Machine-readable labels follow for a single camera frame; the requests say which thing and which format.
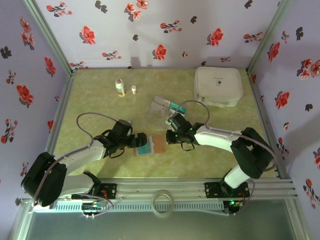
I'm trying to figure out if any white credit card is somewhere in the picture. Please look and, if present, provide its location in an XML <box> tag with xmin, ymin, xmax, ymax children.
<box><xmin>150</xmin><ymin>101</ymin><xmax>169</xmax><ymax>114</ymax></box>
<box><xmin>154</xmin><ymin>96</ymin><xmax>172</xmax><ymax>106</ymax></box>

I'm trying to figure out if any large white pill bottle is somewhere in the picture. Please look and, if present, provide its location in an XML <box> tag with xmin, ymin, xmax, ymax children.
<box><xmin>114</xmin><ymin>78</ymin><xmax>127</xmax><ymax>97</ymax></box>

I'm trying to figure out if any white zippered medicine pouch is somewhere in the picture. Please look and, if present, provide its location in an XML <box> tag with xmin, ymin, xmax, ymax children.
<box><xmin>193</xmin><ymin>66</ymin><xmax>244</xmax><ymax>109</ymax></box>

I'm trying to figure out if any small circuit board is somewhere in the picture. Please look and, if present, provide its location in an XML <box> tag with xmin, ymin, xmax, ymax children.
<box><xmin>82</xmin><ymin>201</ymin><xmax>106</xmax><ymax>211</ymax></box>

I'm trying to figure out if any black controller box green light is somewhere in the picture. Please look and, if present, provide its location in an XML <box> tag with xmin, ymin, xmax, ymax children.
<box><xmin>223</xmin><ymin>198</ymin><xmax>245</xmax><ymax>216</ymax></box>

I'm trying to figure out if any grey right arm cable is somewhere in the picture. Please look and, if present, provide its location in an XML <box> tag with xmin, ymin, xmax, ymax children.
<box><xmin>172</xmin><ymin>99</ymin><xmax>277</xmax><ymax>211</ymax></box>

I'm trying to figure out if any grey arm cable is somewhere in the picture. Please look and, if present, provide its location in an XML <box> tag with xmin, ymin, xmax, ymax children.
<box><xmin>31</xmin><ymin>112</ymin><xmax>118</xmax><ymax>206</ymax></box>
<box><xmin>172</xmin><ymin>99</ymin><xmax>277</xmax><ymax>211</ymax></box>

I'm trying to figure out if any grey left arm cable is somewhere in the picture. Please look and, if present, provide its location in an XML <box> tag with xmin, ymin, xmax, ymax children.
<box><xmin>31</xmin><ymin>112</ymin><xmax>118</xmax><ymax>206</ymax></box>

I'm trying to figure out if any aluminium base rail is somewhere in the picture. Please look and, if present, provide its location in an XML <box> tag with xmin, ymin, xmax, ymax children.
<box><xmin>21</xmin><ymin>177</ymin><xmax>298</xmax><ymax>201</ymax></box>

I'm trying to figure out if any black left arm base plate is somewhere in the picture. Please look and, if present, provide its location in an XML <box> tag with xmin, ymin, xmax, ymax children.
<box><xmin>99</xmin><ymin>183</ymin><xmax>118</xmax><ymax>200</ymax></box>

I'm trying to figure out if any clear tape ring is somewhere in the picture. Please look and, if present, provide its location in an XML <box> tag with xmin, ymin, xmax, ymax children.
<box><xmin>152</xmin><ymin>189</ymin><xmax>175</xmax><ymax>218</ymax></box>

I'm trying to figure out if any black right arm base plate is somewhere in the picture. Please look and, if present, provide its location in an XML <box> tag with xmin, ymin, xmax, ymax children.
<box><xmin>204</xmin><ymin>181</ymin><xmax>250</xmax><ymax>200</ymax></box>

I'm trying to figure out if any slotted grey cable duct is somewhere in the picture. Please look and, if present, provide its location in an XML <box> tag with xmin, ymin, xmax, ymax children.
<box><xmin>49</xmin><ymin>201</ymin><xmax>225</xmax><ymax>213</ymax></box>

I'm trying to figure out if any aluminium side rail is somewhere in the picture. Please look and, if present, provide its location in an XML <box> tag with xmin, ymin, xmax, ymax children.
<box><xmin>41</xmin><ymin>72</ymin><xmax>78</xmax><ymax>156</ymax></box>
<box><xmin>246</xmin><ymin>69</ymin><xmax>288</xmax><ymax>180</ymax></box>

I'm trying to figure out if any grey cable loop at board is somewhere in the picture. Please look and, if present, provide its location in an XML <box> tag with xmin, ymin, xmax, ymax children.
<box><xmin>81</xmin><ymin>192</ymin><xmax>115</xmax><ymax>220</ymax></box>

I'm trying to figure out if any aluminium frame post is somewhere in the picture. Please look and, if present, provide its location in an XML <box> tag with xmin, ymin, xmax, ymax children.
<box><xmin>246</xmin><ymin>0</ymin><xmax>293</xmax><ymax>73</ymax></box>
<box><xmin>23</xmin><ymin>0</ymin><xmax>78</xmax><ymax>76</ymax></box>

